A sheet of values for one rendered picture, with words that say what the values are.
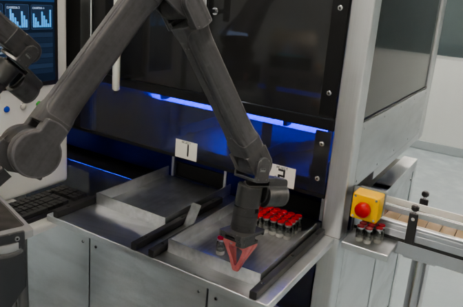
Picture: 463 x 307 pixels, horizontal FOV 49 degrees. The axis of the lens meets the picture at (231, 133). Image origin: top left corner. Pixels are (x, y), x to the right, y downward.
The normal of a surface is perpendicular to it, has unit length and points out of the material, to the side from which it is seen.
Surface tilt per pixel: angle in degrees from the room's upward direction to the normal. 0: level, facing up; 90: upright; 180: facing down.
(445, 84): 90
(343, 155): 90
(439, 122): 90
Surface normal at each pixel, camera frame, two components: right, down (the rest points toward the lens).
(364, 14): -0.52, 0.18
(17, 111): 0.85, 0.20
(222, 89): 0.55, 0.17
